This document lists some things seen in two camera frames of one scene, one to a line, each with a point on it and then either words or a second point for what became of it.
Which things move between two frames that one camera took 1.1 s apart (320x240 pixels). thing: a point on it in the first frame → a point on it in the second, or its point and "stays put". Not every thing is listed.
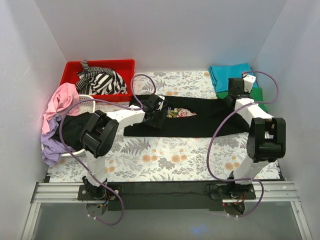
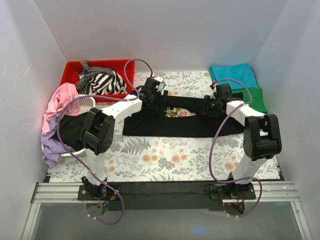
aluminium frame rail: [272, 192] stays put
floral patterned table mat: [135, 159] stays put
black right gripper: [227, 99] → [208, 107]
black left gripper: [160, 114] → [152, 100]
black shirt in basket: [71, 129] stays put
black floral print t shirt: [191, 117] stays put
